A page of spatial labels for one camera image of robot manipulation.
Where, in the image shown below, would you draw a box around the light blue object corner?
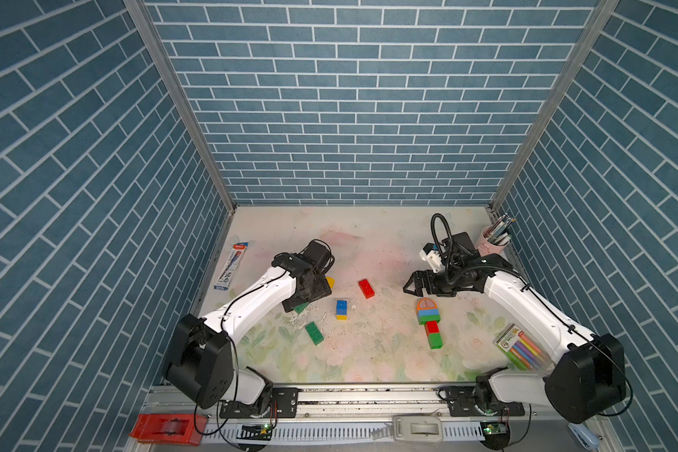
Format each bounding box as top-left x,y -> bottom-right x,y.
568,423 -> 601,451

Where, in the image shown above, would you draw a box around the green long lego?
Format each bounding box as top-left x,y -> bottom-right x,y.
304,322 -> 324,346
418,314 -> 441,325
294,303 -> 308,315

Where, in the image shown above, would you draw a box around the grey clamp handle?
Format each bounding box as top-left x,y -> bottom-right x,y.
369,415 -> 444,444

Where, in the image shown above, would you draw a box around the pink pen cup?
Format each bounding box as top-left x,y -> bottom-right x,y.
475,226 -> 510,256

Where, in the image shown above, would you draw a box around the pens in cup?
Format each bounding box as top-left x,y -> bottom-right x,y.
483,214 -> 516,246

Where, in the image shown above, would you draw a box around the red long lego brick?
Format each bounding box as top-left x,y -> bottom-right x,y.
358,279 -> 376,299

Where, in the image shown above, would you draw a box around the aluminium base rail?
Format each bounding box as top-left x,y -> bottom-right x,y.
140,383 -> 618,451

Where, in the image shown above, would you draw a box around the pen package box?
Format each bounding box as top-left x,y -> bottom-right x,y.
213,242 -> 249,291

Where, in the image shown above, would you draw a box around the red small lego brick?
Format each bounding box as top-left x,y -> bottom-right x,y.
424,321 -> 440,336

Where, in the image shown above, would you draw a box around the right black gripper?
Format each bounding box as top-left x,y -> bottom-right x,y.
402,266 -> 461,297

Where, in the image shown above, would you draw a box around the dark blue square lego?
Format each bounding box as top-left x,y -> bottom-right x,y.
335,299 -> 348,316

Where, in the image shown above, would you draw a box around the orange half-round lego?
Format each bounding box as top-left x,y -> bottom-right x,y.
416,298 -> 438,312

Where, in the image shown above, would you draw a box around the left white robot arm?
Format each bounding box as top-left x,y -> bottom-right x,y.
162,239 -> 334,417

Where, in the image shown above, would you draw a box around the coloured marker pack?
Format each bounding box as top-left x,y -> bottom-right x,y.
495,323 -> 550,371

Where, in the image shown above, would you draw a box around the light blue long lego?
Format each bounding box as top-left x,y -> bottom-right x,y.
417,309 -> 439,318

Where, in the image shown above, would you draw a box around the red tool on rail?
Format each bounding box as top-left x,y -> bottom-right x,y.
130,414 -> 208,446

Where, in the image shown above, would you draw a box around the green small square lego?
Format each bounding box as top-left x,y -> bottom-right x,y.
427,333 -> 444,350

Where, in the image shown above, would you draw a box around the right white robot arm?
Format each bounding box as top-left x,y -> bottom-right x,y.
403,213 -> 635,424

